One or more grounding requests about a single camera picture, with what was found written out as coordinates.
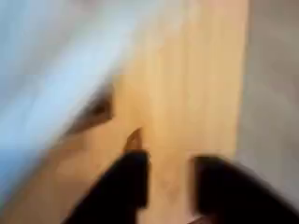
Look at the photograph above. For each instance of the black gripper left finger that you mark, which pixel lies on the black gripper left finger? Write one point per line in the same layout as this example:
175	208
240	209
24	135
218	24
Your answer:
124	186

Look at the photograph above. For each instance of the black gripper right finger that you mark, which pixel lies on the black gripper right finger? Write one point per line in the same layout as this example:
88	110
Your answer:
236	193

